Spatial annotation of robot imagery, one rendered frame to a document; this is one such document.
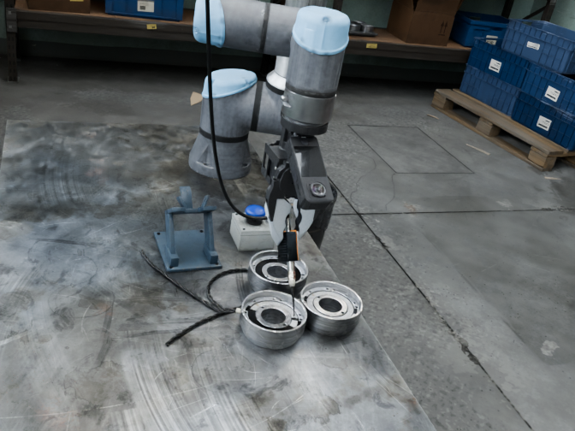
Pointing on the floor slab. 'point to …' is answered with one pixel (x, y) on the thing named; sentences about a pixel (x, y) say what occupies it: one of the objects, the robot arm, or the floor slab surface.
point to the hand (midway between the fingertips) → (287, 239)
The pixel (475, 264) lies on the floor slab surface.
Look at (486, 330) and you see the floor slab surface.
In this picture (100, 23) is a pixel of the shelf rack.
